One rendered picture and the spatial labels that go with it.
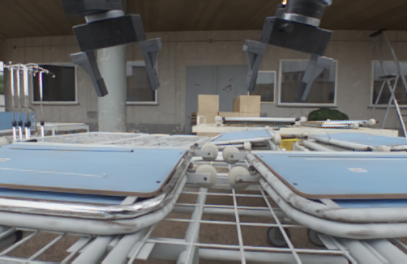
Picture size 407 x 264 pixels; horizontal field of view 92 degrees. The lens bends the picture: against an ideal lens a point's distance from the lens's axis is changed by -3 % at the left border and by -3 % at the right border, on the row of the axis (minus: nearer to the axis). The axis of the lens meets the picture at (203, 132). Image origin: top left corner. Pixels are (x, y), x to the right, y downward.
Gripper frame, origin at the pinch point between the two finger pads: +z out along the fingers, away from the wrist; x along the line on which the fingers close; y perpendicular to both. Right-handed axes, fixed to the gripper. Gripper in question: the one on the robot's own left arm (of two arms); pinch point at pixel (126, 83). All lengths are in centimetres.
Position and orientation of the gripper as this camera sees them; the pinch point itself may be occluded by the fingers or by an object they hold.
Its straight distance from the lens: 51.4
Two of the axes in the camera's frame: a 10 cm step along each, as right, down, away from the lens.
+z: 1.5, 8.8, 4.5
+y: 1.0, -4.7, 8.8
